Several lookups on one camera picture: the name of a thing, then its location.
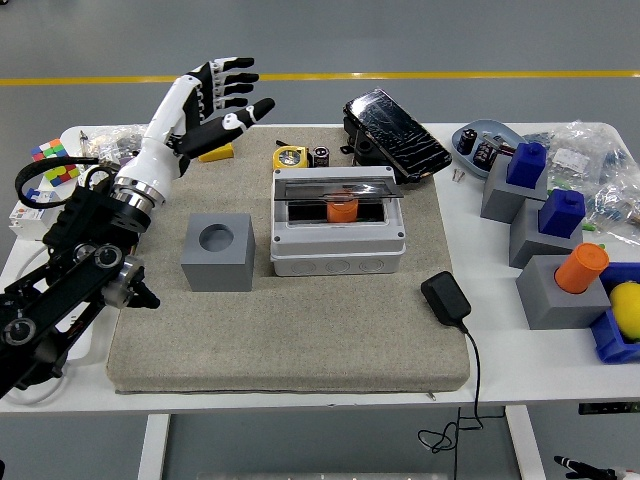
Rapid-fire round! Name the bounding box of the smoky transparent box lid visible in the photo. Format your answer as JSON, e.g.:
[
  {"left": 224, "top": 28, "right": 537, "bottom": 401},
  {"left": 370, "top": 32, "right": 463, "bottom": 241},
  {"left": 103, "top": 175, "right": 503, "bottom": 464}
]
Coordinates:
[{"left": 276, "top": 179, "right": 404, "bottom": 202}]

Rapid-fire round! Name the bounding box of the yellow chrome tape measure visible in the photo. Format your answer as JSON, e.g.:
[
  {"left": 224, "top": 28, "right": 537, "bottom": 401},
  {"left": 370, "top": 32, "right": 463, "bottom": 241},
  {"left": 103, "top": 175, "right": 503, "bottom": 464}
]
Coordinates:
[{"left": 272, "top": 146, "right": 314, "bottom": 170}]

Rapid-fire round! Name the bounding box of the clear plastic bag of parts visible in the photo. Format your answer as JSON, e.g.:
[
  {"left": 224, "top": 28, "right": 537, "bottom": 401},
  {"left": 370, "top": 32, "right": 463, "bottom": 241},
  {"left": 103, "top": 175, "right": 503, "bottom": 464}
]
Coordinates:
[
  {"left": 582, "top": 149, "right": 640, "bottom": 241},
  {"left": 519, "top": 119, "right": 632, "bottom": 194}
]

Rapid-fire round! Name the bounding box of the white blue circuit breaker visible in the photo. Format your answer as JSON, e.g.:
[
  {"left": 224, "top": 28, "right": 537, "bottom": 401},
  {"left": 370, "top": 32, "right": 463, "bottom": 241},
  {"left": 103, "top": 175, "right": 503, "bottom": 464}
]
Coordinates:
[{"left": 8, "top": 187, "right": 66, "bottom": 244}]

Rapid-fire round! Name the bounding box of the white table leg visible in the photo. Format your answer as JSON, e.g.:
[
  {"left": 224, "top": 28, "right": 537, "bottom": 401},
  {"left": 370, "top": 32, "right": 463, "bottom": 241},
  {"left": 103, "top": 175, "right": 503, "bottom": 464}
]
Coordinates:
[
  {"left": 503, "top": 405, "right": 547, "bottom": 480},
  {"left": 137, "top": 412, "right": 172, "bottom": 480}
]

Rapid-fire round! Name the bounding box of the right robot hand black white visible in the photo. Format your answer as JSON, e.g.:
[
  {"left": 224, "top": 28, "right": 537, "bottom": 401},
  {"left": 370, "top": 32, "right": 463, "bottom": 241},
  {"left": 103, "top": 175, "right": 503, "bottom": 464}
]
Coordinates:
[{"left": 553, "top": 454, "right": 640, "bottom": 480}]

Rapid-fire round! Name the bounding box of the yellow ball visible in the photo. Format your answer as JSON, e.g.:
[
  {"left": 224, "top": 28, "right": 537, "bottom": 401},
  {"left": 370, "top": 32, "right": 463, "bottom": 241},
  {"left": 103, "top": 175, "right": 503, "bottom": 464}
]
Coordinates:
[{"left": 608, "top": 281, "right": 640, "bottom": 344}]

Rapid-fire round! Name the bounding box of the black power adapter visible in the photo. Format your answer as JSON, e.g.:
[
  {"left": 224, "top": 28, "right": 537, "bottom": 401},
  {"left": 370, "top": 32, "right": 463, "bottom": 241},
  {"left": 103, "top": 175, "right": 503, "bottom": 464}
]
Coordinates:
[{"left": 420, "top": 271, "right": 473, "bottom": 329}]

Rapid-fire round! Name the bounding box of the orange cylinder battery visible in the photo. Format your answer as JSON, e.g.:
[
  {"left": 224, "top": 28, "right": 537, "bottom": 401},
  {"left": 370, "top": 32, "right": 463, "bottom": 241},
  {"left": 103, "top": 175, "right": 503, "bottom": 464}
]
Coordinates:
[
  {"left": 326, "top": 189, "right": 361, "bottom": 225},
  {"left": 554, "top": 242, "right": 611, "bottom": 295}
]

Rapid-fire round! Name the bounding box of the grey electrical junction box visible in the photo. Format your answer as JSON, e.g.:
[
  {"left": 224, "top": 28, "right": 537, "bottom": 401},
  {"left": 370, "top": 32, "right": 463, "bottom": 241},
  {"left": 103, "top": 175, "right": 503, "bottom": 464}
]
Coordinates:
[{"left": 269, "top": 166, "right": 405, "bottom": 277}]

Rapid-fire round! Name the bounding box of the black stand box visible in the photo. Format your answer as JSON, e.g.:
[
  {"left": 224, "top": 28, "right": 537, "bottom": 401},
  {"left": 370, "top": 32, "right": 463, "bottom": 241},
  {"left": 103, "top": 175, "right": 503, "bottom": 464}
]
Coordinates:
[{"left": 342, "top": 115, "right": 394, "bottom": 169}]

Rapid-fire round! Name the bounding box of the yellow tape measure black strap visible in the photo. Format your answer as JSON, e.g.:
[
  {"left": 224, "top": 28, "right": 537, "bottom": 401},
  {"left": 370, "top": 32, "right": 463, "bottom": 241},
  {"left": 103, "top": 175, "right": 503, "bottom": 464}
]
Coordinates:
[{"left": 198, "top": 142, "right": 235, "bottom": 163}]

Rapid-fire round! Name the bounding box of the white power strip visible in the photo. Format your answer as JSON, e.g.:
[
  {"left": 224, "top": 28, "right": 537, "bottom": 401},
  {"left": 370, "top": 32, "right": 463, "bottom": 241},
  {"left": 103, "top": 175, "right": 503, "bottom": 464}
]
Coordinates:
[{"left": 62, "top": 299, "right": 101, "bottom": 362}]

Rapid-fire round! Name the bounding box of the black table control panel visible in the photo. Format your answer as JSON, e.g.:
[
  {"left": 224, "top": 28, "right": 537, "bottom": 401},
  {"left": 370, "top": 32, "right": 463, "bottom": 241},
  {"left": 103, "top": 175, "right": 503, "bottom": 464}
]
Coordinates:
[{"left": 578, "top": 401, "right": 640, "bottom": 416}]

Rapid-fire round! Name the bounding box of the black phone with cracked screen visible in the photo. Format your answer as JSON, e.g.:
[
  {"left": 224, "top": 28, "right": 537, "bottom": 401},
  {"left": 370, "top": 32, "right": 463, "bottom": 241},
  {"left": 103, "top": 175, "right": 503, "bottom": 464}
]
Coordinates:
[{"left": 343, "top": 88, "right": 453, "bottom": 185}]

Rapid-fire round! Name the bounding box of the colourful puzzle cube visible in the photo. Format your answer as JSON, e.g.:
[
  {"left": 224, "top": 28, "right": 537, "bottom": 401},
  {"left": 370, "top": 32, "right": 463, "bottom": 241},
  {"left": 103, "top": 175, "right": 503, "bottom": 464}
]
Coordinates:
[{"left": 30, "top": 138, "right": 81, "bottom": 188}]

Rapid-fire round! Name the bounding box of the blue plastic bin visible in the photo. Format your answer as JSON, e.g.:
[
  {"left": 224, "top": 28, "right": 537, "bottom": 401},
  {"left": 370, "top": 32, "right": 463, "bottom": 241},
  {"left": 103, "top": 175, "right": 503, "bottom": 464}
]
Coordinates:
[{"left": 588, "top": 261, "right": 640, "bottom": 365}]

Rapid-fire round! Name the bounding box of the grey block with round hole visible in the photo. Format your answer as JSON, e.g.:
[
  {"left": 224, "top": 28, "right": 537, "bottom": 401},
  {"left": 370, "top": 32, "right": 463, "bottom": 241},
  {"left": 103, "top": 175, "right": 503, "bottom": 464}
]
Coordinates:
[{"left": 180, "top": 213, "right": 256, "bottom": 293}]

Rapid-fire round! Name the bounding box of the black adapter cord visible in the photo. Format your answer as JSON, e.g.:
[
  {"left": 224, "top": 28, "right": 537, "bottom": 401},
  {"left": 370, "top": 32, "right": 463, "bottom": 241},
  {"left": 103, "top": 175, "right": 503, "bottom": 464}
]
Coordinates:
[{"left": 417, "top": 322, "right": 485, "bottom": 480}]

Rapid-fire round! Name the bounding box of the grey-brown mat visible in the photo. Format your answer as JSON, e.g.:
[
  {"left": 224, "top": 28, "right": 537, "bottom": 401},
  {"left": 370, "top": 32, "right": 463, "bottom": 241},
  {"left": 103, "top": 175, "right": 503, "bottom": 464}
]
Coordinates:
[{"left": 105, "top": 124, "right": 471, "bottom": 395}]

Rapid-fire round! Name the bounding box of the blue-grey dish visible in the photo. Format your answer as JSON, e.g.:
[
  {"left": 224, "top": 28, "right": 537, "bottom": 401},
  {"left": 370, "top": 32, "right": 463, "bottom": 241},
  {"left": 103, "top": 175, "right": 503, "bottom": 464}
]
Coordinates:
[{"left": 451, "top": 118, "right": 524, "bottom": 181}]

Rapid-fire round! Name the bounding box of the blue block battery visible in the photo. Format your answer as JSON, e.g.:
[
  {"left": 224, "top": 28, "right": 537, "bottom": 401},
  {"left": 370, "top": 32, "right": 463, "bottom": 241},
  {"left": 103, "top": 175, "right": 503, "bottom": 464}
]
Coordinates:
[
  {"left": 505, "top": 142, "right": 548, "bottom": 190},
  {"left": 538, "top": 188, "right": 587, "bottom": 238}
]

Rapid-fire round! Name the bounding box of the silver red small part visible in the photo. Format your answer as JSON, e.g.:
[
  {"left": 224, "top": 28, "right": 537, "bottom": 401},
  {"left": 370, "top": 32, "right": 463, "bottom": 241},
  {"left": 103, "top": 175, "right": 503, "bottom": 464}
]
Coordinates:
[{"left": 492, "top": 133, "right": 519, "bottom": 156}]

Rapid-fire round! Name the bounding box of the grey block holder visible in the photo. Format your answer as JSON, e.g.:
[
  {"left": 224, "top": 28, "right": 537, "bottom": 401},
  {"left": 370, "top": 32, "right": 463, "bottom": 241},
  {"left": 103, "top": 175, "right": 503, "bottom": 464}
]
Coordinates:
[
  {"left": 508, "top": 199, "right": 585, "bottom": 270},
  {"left": 515, "top": 254, "right": 612, "bottom": 331},
  {"left": 480, "top": 154, "right": 550, "bottom": 225}
]

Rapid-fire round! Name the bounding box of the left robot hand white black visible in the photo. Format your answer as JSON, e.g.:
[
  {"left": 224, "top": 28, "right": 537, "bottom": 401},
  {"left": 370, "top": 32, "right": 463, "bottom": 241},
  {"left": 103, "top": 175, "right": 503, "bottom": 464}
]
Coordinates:
[{"left": 114, "top": 55, "right": 277, "bottom": 201}]

